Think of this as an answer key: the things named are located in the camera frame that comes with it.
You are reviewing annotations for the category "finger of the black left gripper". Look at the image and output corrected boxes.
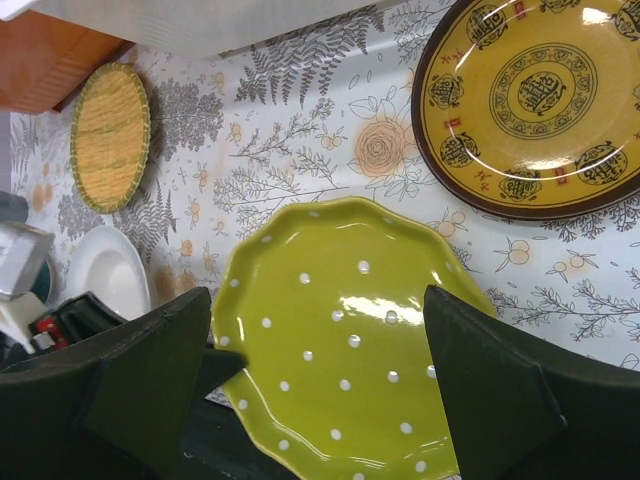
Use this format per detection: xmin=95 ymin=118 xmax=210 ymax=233
xmin=199 ymin=347 xmax=248 ymax=398

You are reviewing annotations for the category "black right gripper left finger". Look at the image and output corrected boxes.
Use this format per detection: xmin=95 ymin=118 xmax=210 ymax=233
xmin=1 ymin=287 xmax=211 ymax=479

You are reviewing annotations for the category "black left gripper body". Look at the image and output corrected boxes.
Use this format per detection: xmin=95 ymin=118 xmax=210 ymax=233
xmin=28 ymin=292 xmax=127 ymax=350

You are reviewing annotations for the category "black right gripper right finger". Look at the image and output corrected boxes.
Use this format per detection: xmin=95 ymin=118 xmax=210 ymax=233
xmin=423 ymin=286 xmax=639 ymax=479

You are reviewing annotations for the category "green polka dot plate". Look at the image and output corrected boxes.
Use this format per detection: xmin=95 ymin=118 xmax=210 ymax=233
xmin=212 ymin=197 xmax=493 ymax=479

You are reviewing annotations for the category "orange plastic bin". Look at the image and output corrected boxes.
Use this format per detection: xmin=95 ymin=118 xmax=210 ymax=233
xmin=1 ymin=11 xmax=132 ymax=114

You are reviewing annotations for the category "white plastic bin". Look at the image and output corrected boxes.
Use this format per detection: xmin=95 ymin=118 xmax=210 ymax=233
xmin=1 ymin=0 xmax=402 ymax=59

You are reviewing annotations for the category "teal white dotted mug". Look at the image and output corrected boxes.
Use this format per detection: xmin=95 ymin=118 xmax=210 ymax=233
xmin=0 ymin=192 xmax=59 ymax=306

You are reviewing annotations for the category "small white bowl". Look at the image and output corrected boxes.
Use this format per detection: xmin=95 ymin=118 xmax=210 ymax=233
xmin=66 ymin=225 xmax=153 ymax=320

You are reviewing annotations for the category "round woven bamboo mat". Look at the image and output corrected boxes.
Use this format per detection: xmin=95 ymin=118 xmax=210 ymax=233
xmin=70 ymin=62 xmax=151 ymax=214

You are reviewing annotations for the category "yellow brown patterned plate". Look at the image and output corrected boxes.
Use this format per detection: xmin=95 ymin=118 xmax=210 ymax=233
xmin=411 ymin=1 xmax=639 ymax=220

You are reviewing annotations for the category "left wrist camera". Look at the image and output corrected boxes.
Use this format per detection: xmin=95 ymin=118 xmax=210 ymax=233
xmin=1 ymin=221 xmax=53 ymax=354

